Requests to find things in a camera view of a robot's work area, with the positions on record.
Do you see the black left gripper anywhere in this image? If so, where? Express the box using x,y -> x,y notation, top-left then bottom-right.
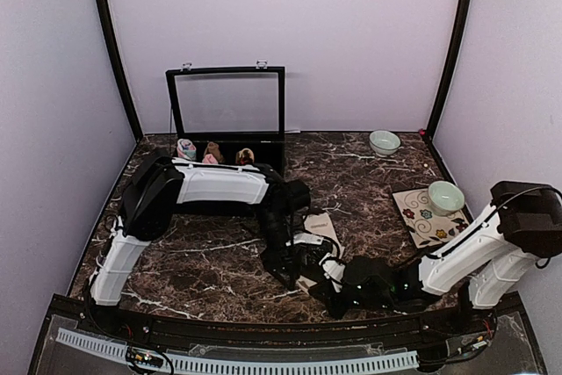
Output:
253,204 -> 302,289

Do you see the white brown striped sock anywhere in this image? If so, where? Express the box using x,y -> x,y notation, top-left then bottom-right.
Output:
294,213 -> 344,291

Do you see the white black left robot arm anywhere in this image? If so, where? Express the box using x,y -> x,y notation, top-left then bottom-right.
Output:
86,150 -> 311,336

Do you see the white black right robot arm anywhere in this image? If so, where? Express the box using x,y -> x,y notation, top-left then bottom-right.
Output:
308,181 -> 561,335

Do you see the floral patterned coaster tile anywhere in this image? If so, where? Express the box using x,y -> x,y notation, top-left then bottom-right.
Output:
392,187 -> 469,249

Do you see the white cup on coaster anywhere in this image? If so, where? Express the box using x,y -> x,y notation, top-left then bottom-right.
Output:
428,181 -> 465,216

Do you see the pale green ceramic bowl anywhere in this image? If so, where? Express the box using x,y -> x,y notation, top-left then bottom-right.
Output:
369,130 -> 401,157

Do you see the black glass-lid sock box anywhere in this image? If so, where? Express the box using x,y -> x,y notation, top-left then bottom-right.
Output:
165,62 -> 286,174

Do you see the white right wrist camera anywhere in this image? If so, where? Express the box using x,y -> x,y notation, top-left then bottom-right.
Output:
320,254 -> 346,292

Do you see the black table edge rail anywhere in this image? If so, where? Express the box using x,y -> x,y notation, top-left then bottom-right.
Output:
47,293 -> 523,354

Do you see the white slotted cable duct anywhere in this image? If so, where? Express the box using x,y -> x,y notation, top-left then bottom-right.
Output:
54,328 -> 419,374

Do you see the black right frame post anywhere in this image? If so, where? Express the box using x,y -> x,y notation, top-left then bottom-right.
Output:
425,0 -> 479,141

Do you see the black frame post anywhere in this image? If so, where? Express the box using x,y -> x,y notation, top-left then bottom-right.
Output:
425,0 -> 479,141
95,0 -> 144,142

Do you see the black left frame post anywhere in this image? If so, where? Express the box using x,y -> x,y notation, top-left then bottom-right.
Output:
95,0 -> 144,142

